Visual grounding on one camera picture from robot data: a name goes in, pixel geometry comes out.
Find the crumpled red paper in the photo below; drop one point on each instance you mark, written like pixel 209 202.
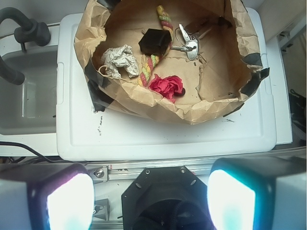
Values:
pixel 168 87

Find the silver keys on ring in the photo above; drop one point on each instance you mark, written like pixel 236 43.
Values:
pixel 191 46

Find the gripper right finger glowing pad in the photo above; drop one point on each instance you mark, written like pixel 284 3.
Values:
pixel 265 193

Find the aluminium rail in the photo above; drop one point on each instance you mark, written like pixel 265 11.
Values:
pixel 129 170

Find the silver corner bracket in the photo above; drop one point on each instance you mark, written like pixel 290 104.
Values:
pixel 99 175

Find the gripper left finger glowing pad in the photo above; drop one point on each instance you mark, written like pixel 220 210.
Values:
pixel 48 196

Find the crumpled white paper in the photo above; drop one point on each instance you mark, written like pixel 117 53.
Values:
pixel 120 57

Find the white plastic lid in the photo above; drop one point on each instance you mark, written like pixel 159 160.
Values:
pixel 86 135

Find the black box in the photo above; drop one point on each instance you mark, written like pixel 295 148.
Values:
pixel 155 42

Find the white sink basin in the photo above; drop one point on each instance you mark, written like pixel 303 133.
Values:
pixel 28 111

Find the brown paper bag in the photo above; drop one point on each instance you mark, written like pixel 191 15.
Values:
pixel 226 72

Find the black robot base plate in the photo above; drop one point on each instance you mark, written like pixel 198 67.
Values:
pixel 168 198

